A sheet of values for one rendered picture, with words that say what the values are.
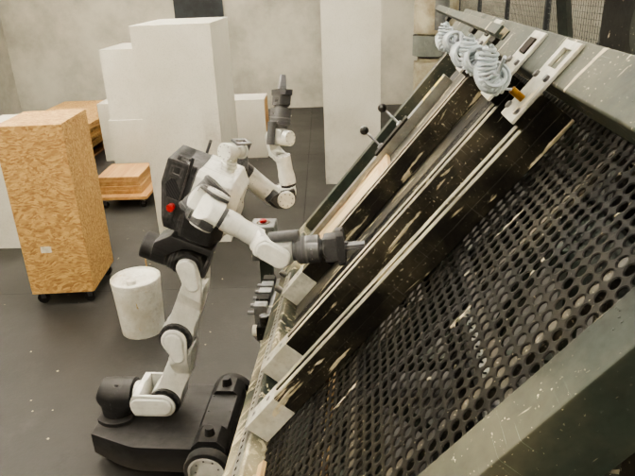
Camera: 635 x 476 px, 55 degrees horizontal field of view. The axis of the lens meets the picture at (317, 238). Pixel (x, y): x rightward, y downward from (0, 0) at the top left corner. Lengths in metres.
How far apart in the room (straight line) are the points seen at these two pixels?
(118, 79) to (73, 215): 2.84
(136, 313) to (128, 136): 3.37
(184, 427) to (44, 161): 2.04
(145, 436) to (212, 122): 2.72
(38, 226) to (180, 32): 1.73
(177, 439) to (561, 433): 2.26
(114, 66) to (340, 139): 2.45
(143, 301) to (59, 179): 0.98
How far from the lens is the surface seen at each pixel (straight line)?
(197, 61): 4.83
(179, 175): 2.32
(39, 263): 4.48
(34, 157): 4.21
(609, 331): 0.77
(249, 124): 7.60
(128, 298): 3.80
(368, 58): 6.26
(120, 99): 6.87
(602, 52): 1.21
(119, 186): 6.31
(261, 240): 1.84
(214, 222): 1.86
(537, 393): 0.79
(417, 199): 1.59
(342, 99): 6.30
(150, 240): 2.52
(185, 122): 4.93
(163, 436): 2.90
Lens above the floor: 1.99
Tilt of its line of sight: 23 degrees down
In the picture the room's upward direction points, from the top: 2 degrees counter-clockwise
